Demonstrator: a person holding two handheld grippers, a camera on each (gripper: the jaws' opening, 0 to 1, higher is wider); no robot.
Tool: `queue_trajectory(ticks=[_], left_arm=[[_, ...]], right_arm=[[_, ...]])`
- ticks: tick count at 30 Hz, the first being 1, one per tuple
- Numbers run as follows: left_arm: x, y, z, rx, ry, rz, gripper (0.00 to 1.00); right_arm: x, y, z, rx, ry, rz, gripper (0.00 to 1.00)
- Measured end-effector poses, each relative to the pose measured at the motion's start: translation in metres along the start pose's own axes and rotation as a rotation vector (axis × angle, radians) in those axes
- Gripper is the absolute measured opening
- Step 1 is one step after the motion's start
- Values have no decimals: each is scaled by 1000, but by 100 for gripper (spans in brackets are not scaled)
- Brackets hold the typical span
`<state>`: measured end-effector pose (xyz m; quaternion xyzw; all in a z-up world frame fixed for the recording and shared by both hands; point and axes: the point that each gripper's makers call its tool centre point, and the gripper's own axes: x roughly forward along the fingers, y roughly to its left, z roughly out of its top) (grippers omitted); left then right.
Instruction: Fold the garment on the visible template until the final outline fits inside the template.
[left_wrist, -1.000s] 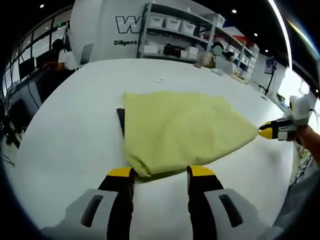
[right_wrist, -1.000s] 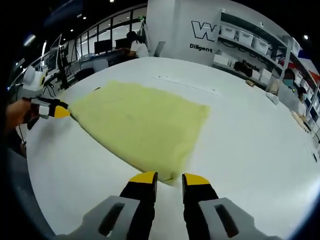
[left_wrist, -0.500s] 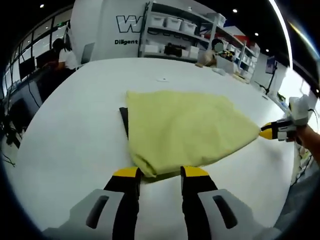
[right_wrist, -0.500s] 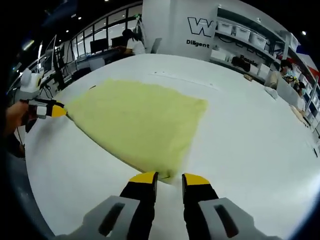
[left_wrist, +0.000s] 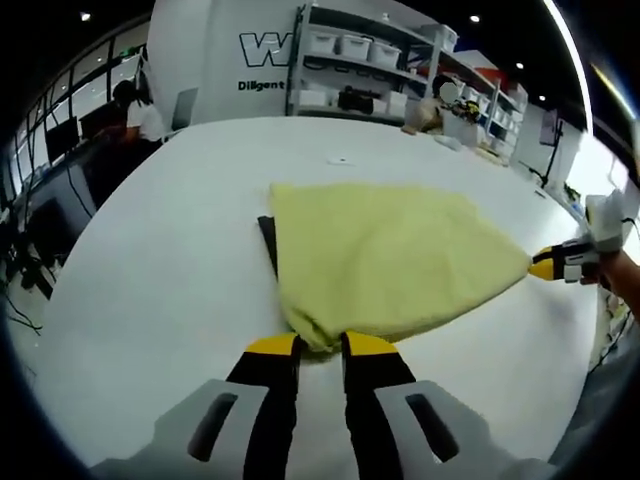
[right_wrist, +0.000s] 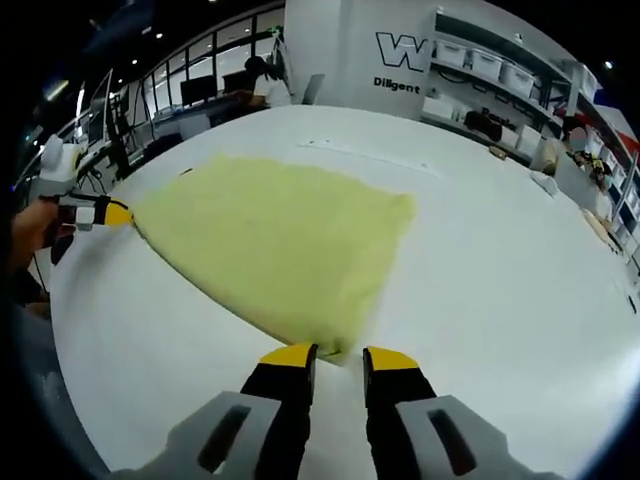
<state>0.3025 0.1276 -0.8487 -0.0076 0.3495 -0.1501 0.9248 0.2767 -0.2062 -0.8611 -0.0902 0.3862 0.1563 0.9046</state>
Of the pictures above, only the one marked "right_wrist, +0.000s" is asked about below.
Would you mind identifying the grey chair backrest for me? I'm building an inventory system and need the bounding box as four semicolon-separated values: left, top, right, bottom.
302;73;326;106

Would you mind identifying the grey upright panel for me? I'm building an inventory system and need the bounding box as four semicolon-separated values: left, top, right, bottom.
554;152;609;209

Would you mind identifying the large display screen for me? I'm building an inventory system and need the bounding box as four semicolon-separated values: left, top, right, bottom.
74;69;115;149

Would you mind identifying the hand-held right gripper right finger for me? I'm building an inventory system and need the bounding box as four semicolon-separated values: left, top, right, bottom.
362;345;551;480

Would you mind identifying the person's left hand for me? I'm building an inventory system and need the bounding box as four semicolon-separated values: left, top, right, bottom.
8;198;62;274

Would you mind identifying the black computer monitor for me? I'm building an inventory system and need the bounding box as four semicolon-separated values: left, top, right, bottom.
221;71;251;94
179;75;214;107

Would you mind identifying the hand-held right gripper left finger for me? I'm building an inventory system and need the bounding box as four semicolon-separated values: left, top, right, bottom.
112;342;319;480

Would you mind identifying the grey mesh office chair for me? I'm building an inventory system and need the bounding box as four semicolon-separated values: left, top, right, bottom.
7;299;109;476

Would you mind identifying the row of white storage bins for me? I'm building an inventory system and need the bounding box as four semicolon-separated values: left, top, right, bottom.
434;38;536;96

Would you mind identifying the white crumpled cloth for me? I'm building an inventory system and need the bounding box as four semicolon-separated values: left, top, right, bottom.
529;169;559;199

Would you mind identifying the grey metal shelf rack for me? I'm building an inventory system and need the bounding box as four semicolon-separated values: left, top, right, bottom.
419;7;640;251

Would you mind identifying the yellow garment with dark sleeves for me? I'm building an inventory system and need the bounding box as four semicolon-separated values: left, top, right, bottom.
130;153;419;366

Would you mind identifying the black bag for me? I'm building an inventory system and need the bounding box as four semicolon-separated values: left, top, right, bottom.
463;109;503;141

